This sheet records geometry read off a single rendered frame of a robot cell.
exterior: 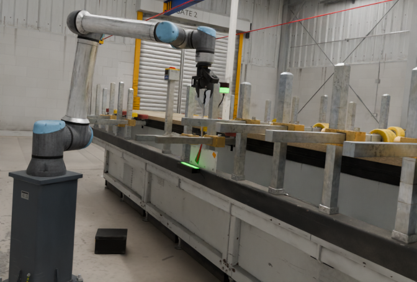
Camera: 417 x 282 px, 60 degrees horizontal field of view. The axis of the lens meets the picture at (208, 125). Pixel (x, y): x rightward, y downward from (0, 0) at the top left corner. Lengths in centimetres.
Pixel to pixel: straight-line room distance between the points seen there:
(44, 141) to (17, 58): 736
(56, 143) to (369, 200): 145
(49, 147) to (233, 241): 107
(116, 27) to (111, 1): 802
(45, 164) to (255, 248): 113
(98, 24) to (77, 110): 50
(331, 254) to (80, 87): 148
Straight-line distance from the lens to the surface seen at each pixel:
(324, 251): 131
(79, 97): 208
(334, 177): 122
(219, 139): 172
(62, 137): 200
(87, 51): 208
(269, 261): 188
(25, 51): 929
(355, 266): 124
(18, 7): 942
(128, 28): 177
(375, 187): 139
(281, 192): 142
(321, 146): 145
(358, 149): 80
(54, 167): 198
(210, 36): 174
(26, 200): 202
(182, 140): 166
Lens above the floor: 101
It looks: 3 degrees down
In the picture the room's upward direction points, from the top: 5 degrees clockwise
